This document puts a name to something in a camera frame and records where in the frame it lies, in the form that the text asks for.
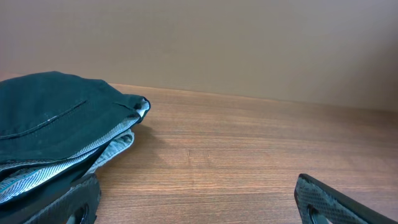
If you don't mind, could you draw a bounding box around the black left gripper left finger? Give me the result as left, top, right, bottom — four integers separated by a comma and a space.
23, 174, 101, 224

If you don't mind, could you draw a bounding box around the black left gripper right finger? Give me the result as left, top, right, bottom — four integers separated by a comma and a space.
294, 174, 397, 224

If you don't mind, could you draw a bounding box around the folded dark pants pile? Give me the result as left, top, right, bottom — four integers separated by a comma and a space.
1, 72, 150, 207

